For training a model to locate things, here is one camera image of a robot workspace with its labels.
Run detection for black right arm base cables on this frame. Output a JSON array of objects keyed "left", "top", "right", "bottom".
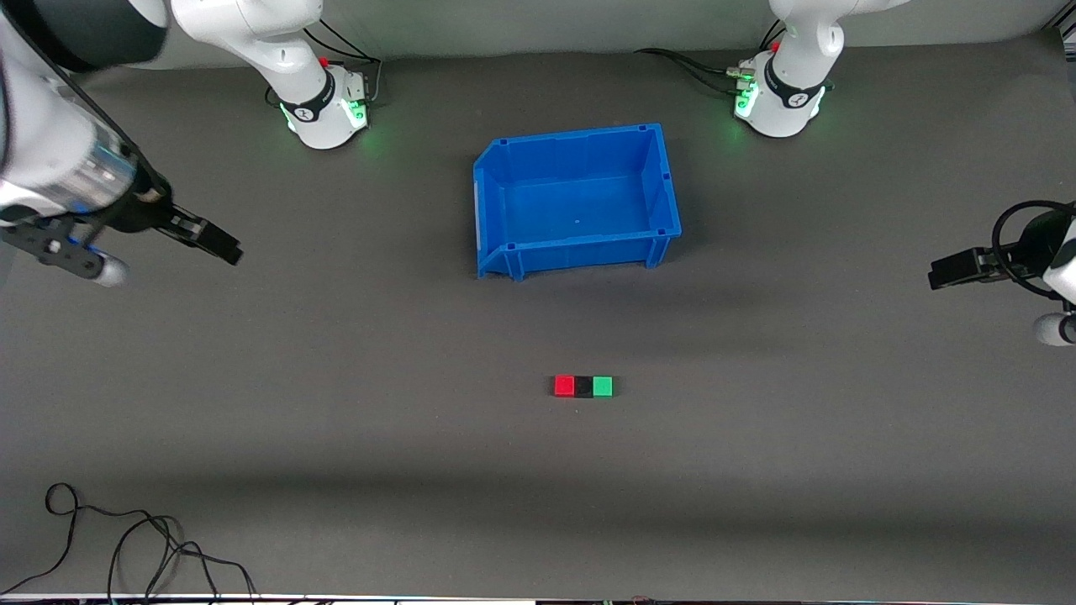
[{"left": 303, "top": 12, "right": 384, "bottom": 107}]

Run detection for blue plastic storage bin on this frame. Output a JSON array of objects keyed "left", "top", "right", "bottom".
[{"left": 472, "top": 123, "right": 683, "bottom": 281}]

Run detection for black left arm base cables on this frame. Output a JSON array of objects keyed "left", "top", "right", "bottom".
[{"left": 634, "top": 20, "right": 788, "bottom": 98}]

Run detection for thin black looped cable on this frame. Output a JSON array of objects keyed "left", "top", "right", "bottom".
[
  {"left": 0, "top": 482, "right": 182, "bottom": 596},
  {"left": 107, "top": 513, "right": 258, "bottom": 605}
]

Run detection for black arm base cables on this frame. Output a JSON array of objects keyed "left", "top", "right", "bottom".
[
  {"left": 303, "top": 12, "right": 384, "bottom": 107},
  {"left": 634, "top": 20, "right": 788, "bottom": 98}
]

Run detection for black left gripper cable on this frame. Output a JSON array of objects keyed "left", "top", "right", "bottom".
[{"left": 991, "top": 199, "right": 1076, "bottom": 297}]

